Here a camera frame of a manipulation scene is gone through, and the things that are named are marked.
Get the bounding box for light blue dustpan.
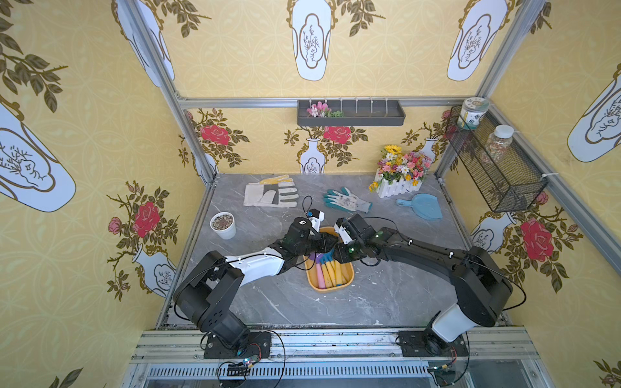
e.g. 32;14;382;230
396;193;443;221

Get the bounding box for teal white garden glove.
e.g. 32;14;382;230
323;187;372;213

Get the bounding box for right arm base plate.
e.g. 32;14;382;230
396;331;469;357

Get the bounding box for white cup with pebbles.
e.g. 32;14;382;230
210;212;237;240

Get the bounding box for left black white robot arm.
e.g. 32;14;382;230
173;218;339;351

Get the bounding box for white grey leather work glove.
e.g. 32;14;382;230
244;175;299;209

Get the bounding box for yellow plastic storage box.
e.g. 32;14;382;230
302;227;355;294

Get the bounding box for purple rake pink handle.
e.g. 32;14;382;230
311;253;326;289

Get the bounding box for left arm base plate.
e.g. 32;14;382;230
200;331;273;360

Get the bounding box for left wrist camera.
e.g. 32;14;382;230
306;209;325;233

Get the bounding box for small pink flowers on shelf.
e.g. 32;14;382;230
307;102;344;118

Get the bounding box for grey wall shelf tray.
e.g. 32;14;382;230
297;98;406;127

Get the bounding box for clear jar white lid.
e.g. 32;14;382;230
481;124;514;163

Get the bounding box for aluminium front rail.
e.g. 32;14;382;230
122;327;552;387

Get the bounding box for black wire mesh basket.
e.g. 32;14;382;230
446;106;548;213

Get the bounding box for jar with green label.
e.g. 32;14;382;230
457;97;490;130

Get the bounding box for blue rake yellow handle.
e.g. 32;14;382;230
319;254;333;289
332;253;347;286
323;252;337;287

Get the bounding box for white fence flower planter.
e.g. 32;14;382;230
369;145;433;198

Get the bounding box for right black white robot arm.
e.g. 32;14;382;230
333;214;513;345

